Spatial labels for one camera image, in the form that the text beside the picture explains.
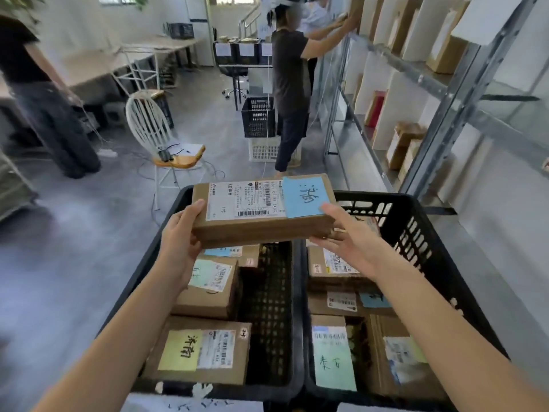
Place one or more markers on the person's left hand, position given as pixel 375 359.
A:
pixel 178 244

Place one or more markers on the person's right hand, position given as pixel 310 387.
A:
pixel 358 248

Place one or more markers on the person's right thumb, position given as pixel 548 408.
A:
pixel 336 216

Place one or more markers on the person's left thumb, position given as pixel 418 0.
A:
pixel 194 211

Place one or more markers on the person's right forearm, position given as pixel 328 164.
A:
pixel 446 334

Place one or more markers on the person's left forearm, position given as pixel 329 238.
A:
pixel 124 334

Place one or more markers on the cardboard parcel with white label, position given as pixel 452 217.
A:
pixel 334 265

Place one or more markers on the flat parcel with blue label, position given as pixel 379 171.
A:
pixel 240 253

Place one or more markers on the white flat box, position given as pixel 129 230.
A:
pixel 191 149

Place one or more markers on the black device on chair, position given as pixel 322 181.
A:
pixel 165 155

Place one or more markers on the cardboard parcel with small blue note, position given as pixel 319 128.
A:
pixel 339 302

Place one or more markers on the white slatted floor crate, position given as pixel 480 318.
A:
pixel 261 150

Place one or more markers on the brown cardboard shelf parcel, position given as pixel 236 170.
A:
pixel 356 12
pixel 448 47
pixel 411 160
pixel 405 141
pixel 403 25

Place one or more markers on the black plastic crate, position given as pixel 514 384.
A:
pixel 429 240
pixel 270 321

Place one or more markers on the white metal chair wooden seat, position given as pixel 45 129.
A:
pixel 148 120

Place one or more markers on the white power strip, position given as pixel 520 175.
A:
pixel 107 153

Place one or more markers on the black slatted floor crate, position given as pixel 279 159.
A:
pixel 257 117

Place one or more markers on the red flat parcel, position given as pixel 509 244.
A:
pixel 375 109

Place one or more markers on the black swivel stool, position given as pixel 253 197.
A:
pixel 233 81

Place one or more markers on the cardboard parcel with pale green note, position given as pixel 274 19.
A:
pixel 334 356

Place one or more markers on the cardboard parcel with yellow note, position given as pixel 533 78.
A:
pixel 201 351

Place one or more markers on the large cardboard parcel with crumpled label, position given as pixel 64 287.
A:
pixel 399 360

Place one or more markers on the grey metal shelf rack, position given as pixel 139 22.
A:
pixel 454 107

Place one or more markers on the row of black labelled bins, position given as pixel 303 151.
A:
pixel 240 51

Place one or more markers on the long wooden desk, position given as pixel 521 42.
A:
pixel 128 51

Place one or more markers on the black crate on desk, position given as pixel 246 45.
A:
pixel 180 30

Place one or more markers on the grey metal cart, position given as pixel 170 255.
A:
pixel 13 188

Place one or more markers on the white paper crate label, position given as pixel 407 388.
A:
pixel 193 401

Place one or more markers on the metal stair railing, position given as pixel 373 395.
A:
pixel 251 21

